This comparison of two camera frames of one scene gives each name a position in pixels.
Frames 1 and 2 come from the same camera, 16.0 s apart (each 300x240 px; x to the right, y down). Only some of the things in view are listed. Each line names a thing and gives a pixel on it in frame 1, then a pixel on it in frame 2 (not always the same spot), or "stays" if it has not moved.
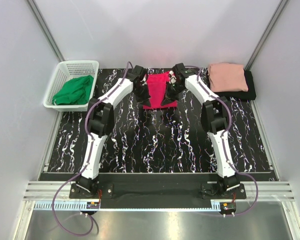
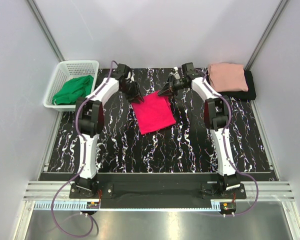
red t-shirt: x=156 y=84 to x=154 y=113
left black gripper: x=145 y=97 to x=135 y=92
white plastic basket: x=72 y=85 stays
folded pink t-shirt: x=227 y=77 stays
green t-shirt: x=76 y=90 stays
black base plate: x=157 y=191 stays
